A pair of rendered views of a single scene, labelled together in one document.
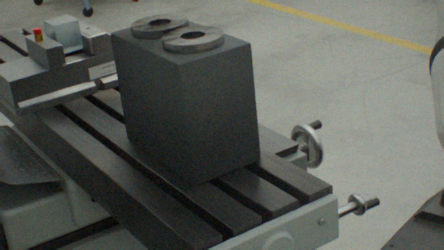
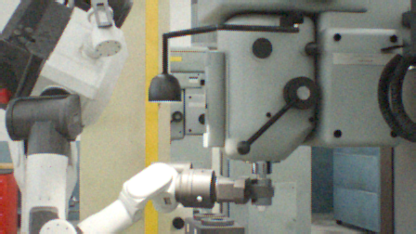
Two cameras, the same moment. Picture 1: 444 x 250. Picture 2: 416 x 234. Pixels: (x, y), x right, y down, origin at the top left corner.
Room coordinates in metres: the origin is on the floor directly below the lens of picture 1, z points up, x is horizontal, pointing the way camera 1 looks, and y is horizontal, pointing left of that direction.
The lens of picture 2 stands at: (2.83, 0.60, 1.38)
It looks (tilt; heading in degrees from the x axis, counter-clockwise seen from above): 1 degrees up; 198
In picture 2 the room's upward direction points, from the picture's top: straight up
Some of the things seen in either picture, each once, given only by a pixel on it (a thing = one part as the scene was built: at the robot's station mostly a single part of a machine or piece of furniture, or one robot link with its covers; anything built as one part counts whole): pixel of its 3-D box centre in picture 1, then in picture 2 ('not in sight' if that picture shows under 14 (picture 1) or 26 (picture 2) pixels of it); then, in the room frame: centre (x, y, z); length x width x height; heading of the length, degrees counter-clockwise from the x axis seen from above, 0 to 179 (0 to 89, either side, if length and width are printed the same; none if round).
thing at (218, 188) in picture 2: not in sight; (221, 190); (1.36, 0.17, 1.24); 0.13 x 0.12 x 0.10; 8
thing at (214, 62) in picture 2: not in sight; (214, 99); (1.40, 0.16, 1.44); 0.04 x 0.04 x 0.21; 31
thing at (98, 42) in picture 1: (90, 37); not in sight; (1.43, 0.24, 1.03); 0.12 x 0.06 x 0.04; 31
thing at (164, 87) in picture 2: not in sight; (164, 87); (1.48, 0.08, 1.47); 0.07 x 0.07 x 0.06
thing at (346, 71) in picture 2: not in sight; (342, 90); (1.25, 0.42, 1.47); 0.24 x 0.19 x 0.26; 31
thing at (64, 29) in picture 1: (63, 34); not in sight; (1.40, 0.29, 1.05); 0.06 x 0.05 x 0.06; 31
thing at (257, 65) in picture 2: not in sight; (263, 88); (1.34, 0.26, 1.47); 0.21 x 0.19 x 0.32; 31
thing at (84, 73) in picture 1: (82, 56); not in sight; (1.42, 0.27, 0.99); 0.35 x 0.15 x 0.11; 121
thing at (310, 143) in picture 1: (295, 151); not in sight; (1.60, -0.17, 0.64); 0.16 x 0.12 x 0.12; 121
